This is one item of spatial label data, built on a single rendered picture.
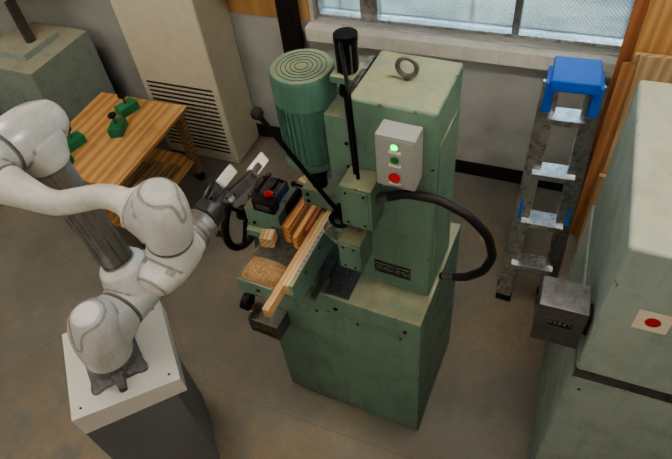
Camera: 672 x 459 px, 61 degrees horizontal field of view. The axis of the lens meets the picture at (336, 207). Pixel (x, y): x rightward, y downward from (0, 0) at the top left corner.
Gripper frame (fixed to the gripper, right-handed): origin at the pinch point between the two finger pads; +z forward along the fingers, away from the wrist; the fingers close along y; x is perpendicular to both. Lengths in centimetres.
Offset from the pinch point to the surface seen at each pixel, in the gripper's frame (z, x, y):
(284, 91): 15.2, 8.3, 12.4
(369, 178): 9.9, -20.5, 22.8
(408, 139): 7.7, -11.8, 42.2
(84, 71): 113, 42, -216
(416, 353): 2, -85, -1
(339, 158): 16.9, -16.1, 11.3
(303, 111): 15.9, 1.1, 12.7
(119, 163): 51, 0, -149
